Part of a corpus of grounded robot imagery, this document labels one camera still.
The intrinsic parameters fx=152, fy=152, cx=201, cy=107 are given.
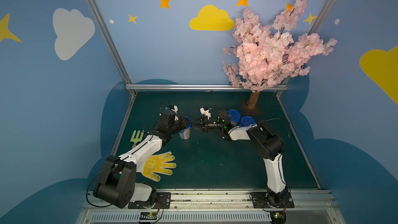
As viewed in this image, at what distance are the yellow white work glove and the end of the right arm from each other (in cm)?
24

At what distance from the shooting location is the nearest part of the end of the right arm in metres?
0.79

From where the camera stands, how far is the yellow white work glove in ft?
2.74
